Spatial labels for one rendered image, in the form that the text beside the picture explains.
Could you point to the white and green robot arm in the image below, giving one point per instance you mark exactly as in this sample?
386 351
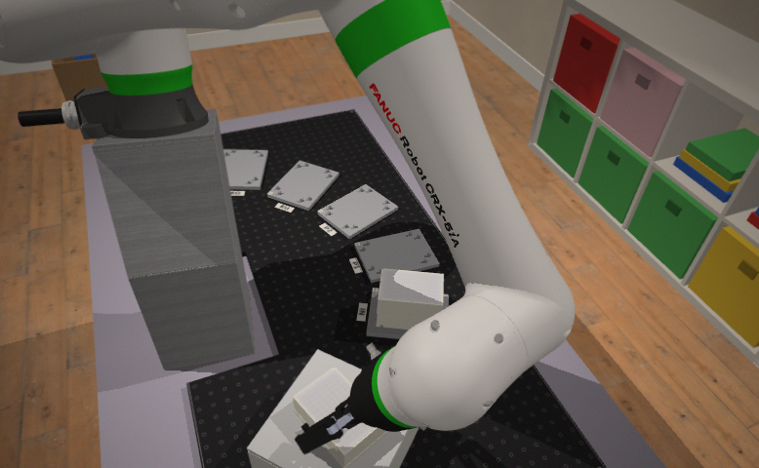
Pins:
517 308

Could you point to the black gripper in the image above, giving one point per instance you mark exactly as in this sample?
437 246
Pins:
329 428

